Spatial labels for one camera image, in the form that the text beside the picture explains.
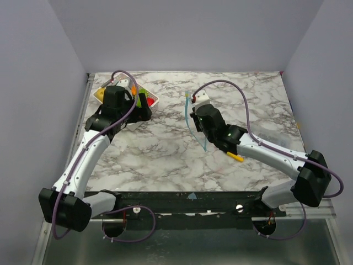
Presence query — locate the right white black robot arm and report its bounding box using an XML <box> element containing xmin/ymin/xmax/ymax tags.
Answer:
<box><xmin>189</xmin><ymin>104</ymin><xmax>331</xmax><ymax>216</ymax></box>

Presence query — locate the yellow toy pear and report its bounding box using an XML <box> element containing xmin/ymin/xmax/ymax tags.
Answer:
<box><xmin>94</xmin><ymin>88</ymin><xmax>105</xmax><ymax>102</ymax></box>

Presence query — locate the yellow black utility knife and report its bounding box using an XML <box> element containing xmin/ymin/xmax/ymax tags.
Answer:
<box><xmin>226</xmin><ymin>152</ymin><xmax>244</xmax><ymax>162</ymax></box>

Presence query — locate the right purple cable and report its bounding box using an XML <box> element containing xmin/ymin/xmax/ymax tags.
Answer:
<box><xmin>191</xmin><ymin>79</ymin><xmax>344</xmax><ymax>240</ymax></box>

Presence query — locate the clear zip top bag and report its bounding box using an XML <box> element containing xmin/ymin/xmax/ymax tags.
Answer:
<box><xmin>184</xmin><ymin>91</ymin><xmax>207</xmax><ymax>152</ymax></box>

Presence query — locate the clear plastic screw box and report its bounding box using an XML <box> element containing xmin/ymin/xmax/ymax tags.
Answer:
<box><xmin>252</xmin><ymin>124</ymin><xmax>302</xmax><ymax>151</ymax></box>

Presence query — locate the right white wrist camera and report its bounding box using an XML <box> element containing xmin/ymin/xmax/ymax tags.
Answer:
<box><xmin>192</xmin><ymin>89</ymin><xmax>210</xmax><ymax>109</ymax></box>

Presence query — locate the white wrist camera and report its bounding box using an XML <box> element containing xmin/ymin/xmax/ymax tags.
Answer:
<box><xmin>116</xmin><ymin>78</ymin><xmax>133</xmax><ymax>91</ymax></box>
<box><xmin>192</xmin><ymin>89</ymin><xmax>210</xmax><ymax>109</ymax></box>

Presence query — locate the white plastic basket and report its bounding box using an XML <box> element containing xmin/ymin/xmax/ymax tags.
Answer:
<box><xmin>93</xmin><ymin>77</ymin><xmax>159</xmax><ymax>131</ymax></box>

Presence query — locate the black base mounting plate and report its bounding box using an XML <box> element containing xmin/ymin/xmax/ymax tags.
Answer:
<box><xmin>98</xmin><ymin>192</ymin><xmax>286</xmax><ymax>230</ymax></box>

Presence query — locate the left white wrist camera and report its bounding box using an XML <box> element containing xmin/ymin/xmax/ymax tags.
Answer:
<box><xmin>116</xmin><ymin>78</ymin><xmax>133</xmax><ymax>91</ymax></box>

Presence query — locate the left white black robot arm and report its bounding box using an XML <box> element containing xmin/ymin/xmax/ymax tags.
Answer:
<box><xmin>39</xmin><ymin>86</ymin><xmax>152</xmax><ymax>232</ymax></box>

